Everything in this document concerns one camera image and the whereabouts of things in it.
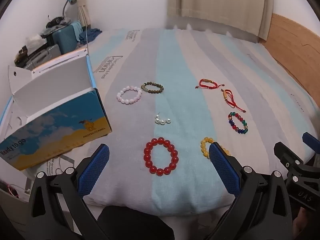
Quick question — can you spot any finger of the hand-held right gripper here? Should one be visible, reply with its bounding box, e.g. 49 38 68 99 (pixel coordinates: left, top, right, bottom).
274 142 305 173
302 132 320 153

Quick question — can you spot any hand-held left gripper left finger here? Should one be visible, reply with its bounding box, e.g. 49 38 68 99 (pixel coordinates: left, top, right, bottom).
29 144 110 240

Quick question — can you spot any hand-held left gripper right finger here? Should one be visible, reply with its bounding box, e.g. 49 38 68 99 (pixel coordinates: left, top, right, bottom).
209 142 293 240

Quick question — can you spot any yellow bead bracelet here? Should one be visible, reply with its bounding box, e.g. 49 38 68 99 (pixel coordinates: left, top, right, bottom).
200 137 232 160

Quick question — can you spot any multicolour glass bead bracelet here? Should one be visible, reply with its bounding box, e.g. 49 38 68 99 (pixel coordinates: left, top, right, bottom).
228 112 249 135

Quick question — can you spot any red bead bracelet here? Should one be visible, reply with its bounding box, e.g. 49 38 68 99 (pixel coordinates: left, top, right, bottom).
143 137 178 176

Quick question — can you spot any blue and yellow cardboard box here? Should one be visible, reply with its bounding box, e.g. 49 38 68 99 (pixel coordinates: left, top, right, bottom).
0 47 112 172

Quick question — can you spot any red cord bracelet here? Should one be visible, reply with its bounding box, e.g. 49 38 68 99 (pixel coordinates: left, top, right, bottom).
195 79 225 90
221 89 246 112

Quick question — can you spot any white pearl bracelet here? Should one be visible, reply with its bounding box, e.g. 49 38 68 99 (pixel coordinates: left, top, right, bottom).
154 112 172 125

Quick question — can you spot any green bead bracelet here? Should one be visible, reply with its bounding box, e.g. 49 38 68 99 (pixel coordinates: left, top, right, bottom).
141 81 164 95

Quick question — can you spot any person's right hand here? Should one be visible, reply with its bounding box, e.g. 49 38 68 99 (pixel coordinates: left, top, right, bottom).
293 209 320 240

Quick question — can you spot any wooden headboard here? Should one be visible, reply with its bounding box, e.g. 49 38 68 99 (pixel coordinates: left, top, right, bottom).
261 12 320 98

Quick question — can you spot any striped blanket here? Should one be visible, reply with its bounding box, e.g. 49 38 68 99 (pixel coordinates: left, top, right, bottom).
0 27 318 217

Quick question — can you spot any silver suitcase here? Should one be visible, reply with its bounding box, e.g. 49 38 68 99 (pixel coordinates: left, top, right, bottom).
15 44 62 71

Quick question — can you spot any teal suitcase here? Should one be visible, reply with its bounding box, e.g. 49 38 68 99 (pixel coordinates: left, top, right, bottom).
51 22 82 55

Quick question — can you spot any dark blue cloth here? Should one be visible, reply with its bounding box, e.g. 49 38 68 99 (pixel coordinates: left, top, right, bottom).
79 27 103 43

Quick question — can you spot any white plastic bag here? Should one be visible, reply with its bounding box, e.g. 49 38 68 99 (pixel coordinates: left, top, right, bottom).
25 34 47 49

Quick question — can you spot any dark bag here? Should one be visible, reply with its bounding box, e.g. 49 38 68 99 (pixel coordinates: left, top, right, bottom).
46 16 72 29

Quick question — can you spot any narrow cream curtain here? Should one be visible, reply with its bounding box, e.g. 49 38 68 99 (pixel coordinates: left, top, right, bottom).
72 0 91 29

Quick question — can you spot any beige curtain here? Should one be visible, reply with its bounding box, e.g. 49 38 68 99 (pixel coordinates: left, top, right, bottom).
166 0 274 42

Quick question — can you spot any pink bead bracelet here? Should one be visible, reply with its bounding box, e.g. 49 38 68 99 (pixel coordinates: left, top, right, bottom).
117 86 143 105

